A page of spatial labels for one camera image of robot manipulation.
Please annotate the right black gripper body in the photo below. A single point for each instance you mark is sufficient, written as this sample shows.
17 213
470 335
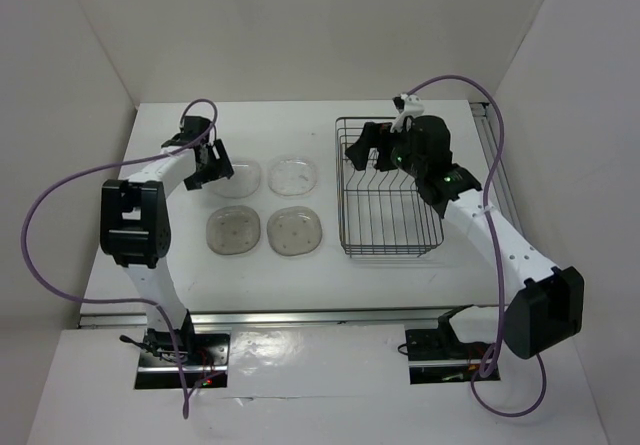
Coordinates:
404 158

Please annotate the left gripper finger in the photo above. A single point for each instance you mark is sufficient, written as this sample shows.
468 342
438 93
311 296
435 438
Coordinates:
199 178
223 167

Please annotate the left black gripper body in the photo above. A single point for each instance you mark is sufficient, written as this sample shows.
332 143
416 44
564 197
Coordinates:
210 166

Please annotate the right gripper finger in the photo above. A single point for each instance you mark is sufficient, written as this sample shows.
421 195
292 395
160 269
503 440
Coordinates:
385 160
373 135

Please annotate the clear plate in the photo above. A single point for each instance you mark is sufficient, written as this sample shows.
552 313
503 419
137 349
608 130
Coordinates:
244 182
233 230
292 176
294 231

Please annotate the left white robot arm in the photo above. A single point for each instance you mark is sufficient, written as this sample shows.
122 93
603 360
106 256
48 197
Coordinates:
135 231

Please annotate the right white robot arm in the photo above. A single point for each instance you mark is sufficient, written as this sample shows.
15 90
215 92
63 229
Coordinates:
544 303

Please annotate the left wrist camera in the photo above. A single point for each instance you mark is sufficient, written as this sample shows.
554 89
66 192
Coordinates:
193 131

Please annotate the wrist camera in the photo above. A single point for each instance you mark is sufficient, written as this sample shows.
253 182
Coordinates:
193 131
409 108

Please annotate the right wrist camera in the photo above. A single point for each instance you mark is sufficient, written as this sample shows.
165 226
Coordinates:
409 108

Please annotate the wire dish rack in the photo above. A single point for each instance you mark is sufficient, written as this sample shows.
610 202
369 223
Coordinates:
380 214

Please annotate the aluminium front rail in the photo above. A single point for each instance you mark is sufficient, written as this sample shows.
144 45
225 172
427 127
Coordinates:
210 320

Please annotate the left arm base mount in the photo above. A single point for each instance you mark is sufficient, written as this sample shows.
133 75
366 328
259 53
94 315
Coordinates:
206 366

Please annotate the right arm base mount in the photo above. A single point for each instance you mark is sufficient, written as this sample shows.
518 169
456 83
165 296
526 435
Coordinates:
437 356

